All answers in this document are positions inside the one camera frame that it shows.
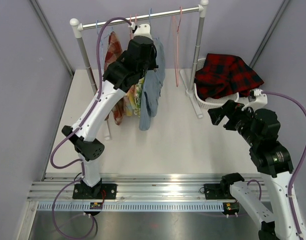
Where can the red beige checked garment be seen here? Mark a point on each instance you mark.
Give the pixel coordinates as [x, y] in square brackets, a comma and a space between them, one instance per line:
[113, 52]

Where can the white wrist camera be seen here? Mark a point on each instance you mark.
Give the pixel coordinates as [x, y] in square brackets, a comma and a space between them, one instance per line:
[141, 30]
[256, 100]

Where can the pastel tie-dye garment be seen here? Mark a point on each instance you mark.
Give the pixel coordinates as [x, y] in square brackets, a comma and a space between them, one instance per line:
[129, 103]

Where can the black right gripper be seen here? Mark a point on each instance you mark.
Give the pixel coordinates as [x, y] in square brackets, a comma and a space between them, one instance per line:
[232, 110]

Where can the white metal clothes rack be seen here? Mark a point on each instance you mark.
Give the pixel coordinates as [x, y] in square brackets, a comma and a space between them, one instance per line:
[188, 81]

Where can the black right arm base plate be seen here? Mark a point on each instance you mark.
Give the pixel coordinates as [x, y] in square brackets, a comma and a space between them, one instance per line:
[213, 191]

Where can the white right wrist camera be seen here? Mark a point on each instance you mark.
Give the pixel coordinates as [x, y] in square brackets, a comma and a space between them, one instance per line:
[256, 100]

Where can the blue wire hanger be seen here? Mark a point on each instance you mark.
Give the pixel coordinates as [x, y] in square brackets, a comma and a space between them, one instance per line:
[101, 32]
[154, 36]

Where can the white plastic perforated basket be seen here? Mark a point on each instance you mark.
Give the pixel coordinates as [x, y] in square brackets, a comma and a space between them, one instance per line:
[217, 100]

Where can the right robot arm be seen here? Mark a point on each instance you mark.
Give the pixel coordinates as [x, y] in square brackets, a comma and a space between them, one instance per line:
[260, 128]

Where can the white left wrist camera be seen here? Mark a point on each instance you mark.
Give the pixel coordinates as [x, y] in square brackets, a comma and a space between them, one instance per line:
[141, 30]

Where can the aluminium mounting rail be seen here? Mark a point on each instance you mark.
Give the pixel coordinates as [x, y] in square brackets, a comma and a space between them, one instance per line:
[134, 187]

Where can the white slotted cable duct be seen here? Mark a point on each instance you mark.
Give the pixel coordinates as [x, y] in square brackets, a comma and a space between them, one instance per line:
[112, 206]

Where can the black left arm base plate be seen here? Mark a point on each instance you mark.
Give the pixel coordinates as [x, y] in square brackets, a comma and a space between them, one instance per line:
[103, 191]

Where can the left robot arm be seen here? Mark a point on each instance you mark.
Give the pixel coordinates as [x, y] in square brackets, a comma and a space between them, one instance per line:
[118, 78]

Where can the yellow green floral garment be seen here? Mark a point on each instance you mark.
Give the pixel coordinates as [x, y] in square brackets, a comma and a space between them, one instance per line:
[138, 96]

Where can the light blue denim garment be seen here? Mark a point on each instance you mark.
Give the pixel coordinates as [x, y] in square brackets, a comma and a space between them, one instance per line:
[151, 89]

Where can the red black plaid skirt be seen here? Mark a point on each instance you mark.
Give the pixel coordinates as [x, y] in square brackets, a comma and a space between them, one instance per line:
[246, 78]

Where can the pink wire hanger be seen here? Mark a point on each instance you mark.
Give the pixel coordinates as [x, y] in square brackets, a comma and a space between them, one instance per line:
[175, 33]

